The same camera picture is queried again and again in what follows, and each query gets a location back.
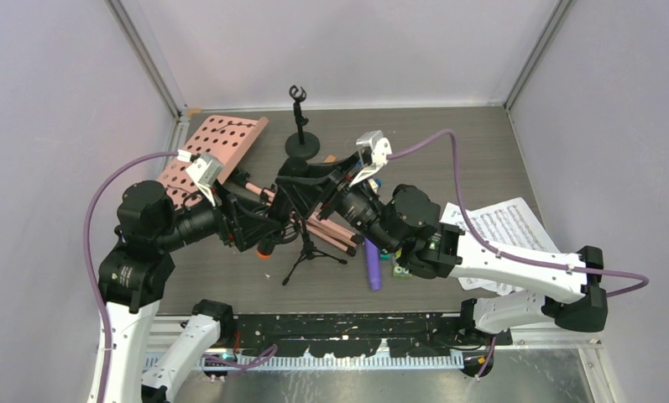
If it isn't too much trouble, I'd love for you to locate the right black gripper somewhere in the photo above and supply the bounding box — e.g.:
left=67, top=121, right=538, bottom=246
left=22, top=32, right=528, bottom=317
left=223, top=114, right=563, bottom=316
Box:
left=278, top=149, right=399, bottom=254

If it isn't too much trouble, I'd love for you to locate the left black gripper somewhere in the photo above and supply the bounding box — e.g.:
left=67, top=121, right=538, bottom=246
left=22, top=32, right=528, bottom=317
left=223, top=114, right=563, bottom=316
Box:
left=159, top=176, right=281, bottom=248

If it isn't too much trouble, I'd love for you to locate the black round base mic stand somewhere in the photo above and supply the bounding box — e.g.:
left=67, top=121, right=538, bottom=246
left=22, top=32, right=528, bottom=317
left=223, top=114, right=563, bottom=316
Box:
left=285, top=85, right=321, bottom=160

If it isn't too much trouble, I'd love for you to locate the black tripod mic stand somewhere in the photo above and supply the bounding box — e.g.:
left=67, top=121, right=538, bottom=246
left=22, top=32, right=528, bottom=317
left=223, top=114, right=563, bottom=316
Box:
left=281, top=210, right=348, bottom=286

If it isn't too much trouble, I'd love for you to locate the pink music stand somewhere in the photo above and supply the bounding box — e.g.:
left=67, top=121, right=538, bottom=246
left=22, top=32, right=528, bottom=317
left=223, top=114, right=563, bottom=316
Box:
left=159, top=114, right=363, bottom=256

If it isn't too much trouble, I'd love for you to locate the purple microphone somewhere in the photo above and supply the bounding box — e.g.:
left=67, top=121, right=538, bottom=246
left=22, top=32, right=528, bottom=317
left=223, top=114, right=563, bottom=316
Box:
left=363, top=238, right=382, bottom=291

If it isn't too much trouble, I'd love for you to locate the sheet music page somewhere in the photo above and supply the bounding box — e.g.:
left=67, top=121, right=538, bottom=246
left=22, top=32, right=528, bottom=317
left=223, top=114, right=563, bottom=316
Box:
left=467, top=197, right=559, bottom=253
left=457, top=277, right=524, bottom=296

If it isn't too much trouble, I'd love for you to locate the orange black microphone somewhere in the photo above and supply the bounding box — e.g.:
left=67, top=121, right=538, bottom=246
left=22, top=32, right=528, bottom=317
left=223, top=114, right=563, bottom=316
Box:
left=256, top=189, right=292, bottom=259

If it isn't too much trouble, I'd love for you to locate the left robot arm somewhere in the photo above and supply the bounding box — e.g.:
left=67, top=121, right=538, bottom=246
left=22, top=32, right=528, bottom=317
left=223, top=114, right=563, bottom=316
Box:
left=90, top=181, right=288, bottom=402

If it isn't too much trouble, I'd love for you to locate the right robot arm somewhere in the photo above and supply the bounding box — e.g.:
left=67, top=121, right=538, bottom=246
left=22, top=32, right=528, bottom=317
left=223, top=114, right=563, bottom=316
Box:
left=275, top=156, right=609, bottom=345

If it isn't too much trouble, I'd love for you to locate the green monster face block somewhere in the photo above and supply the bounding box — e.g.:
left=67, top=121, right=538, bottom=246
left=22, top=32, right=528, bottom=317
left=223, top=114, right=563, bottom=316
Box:
left=392, top=265, right=413, bottom=279

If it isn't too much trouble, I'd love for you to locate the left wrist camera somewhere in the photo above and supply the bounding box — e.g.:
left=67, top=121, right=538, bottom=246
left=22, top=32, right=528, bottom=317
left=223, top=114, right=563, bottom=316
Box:
left=186, top=153, right=223, bottom=207

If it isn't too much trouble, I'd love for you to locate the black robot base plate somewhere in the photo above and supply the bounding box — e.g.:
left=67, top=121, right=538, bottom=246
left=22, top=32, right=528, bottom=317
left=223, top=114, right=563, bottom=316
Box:
left=211, top=312, right=490, bottom=358

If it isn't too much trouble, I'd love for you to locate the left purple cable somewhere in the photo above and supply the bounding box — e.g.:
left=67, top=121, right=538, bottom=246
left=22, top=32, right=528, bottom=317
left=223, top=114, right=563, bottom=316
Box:
left=82, top=151, right=193, bottom=403

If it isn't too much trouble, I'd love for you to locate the purple cable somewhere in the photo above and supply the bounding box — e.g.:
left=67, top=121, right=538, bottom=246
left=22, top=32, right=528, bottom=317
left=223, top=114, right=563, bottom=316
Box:
left=82, top=151, right=193, bottom=403
left=386, top=128, right=651, bottom=299

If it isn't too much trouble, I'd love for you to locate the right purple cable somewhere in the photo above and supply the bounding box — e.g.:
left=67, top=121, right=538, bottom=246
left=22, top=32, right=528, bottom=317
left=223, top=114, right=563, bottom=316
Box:
left=386, top=128, right=651, bottom=299

